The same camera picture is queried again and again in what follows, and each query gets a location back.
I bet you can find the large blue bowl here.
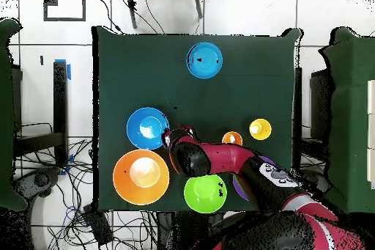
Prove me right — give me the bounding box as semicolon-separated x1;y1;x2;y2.
126;106;171;150

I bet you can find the shallow blue bowl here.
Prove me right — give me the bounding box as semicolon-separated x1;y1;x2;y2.
186;41;224;80

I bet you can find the white boxes stack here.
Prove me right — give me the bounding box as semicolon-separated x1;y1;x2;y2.
366;79;375;190

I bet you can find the orange cup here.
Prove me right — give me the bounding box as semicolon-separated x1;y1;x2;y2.
221;130;243;146

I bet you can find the green bowl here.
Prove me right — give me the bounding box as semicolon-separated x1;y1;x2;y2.
183;174;228;214

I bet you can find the large yellow bowl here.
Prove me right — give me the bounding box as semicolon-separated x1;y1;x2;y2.
112;149;171;206

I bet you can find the purple bowl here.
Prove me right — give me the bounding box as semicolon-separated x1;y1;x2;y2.
232;155;276;202

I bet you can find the yellow cup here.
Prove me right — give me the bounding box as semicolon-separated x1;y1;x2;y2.
248;118;272;141

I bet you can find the dark green tablecloth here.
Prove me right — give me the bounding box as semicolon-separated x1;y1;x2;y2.
92;26;301;213

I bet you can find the black stand bar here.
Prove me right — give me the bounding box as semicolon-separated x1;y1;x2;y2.
14;60;69;169

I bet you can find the black power box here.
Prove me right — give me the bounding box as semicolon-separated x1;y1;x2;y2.
82;204;114;247

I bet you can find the dark grey chair with knob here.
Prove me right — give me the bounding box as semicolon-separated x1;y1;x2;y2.
11;166;62;202

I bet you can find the black equipment stand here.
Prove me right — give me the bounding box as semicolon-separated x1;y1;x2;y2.
309;69;333;143

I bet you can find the green cloth side table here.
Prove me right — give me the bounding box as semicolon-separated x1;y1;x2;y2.
319;26;375;216
0;18;26;212

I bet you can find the tangle of black cables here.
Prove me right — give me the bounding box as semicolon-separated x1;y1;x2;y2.
14;122;159;250

